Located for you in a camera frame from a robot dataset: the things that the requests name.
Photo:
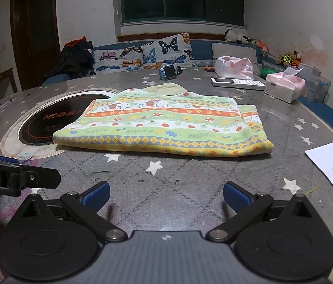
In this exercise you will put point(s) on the black pen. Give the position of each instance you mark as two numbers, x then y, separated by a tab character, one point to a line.
1	108

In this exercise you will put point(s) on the round black induction cooktop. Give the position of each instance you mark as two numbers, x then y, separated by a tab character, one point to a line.
42	121

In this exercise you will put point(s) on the colourful plush toy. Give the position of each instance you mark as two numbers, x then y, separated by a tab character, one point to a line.
259	46

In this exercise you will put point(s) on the black and white plush toy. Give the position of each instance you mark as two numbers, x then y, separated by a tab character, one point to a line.
234	35

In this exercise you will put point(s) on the group of small plush toys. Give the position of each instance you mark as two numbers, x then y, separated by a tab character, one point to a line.
289	58

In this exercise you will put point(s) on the patterned green children's jacket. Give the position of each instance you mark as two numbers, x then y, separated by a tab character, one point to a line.
166	124

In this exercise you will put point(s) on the clear plastic container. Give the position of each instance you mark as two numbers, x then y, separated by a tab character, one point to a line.
315	82

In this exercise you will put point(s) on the butterfly print pillow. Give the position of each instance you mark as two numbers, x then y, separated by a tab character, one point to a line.
142	53

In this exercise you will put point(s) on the black clothes pile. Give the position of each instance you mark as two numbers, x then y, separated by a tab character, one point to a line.
72	57

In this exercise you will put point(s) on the pink tissue pack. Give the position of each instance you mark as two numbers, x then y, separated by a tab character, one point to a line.
283	87

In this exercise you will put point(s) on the pink and white plastic bag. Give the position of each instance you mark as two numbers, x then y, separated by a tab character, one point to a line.
234	67

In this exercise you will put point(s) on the grey pillow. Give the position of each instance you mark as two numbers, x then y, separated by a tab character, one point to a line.
234	50

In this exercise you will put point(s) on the small orange toy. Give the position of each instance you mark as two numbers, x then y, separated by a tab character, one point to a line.
209	69

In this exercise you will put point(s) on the blue chair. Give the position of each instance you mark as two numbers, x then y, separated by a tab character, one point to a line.
57	79

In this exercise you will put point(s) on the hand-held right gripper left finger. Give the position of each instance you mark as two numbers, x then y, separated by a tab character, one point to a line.
97	195

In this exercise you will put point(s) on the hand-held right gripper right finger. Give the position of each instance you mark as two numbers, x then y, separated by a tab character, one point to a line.
236	196

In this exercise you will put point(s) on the flat white device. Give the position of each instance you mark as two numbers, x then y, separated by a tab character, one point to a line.
237	83

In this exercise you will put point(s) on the brown wooden door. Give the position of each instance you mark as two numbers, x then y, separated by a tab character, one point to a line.
36	35

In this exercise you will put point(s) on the blue smartwatch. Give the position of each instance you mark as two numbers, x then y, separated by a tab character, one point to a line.
168	72

